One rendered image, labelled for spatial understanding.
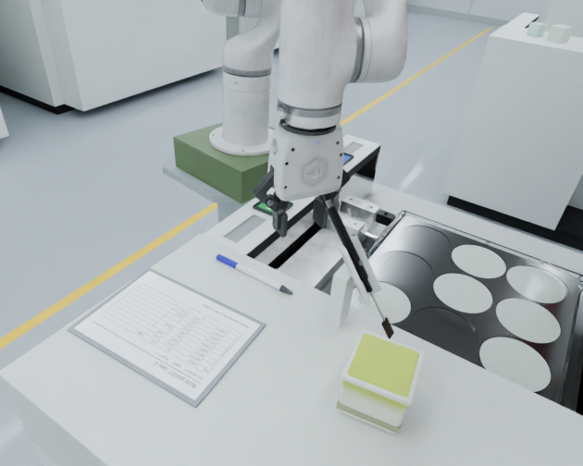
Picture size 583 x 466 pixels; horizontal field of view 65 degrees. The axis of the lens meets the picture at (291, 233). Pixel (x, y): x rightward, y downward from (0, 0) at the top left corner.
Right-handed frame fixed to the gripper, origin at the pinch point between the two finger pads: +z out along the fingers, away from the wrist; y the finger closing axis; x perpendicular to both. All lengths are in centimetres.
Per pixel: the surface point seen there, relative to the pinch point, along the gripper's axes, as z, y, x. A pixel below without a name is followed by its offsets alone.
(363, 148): 7.3, 33.9, 32.5
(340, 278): -0.3, -1.8, -14.7
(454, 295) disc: 14.5, 25.0, -11.6
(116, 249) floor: 100, -20, 145
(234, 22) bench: 57, 150, 441
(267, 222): 7.9, 0.0, 11.9
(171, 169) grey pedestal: 21, -6, 63
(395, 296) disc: 14.5, 15.2, -7.9
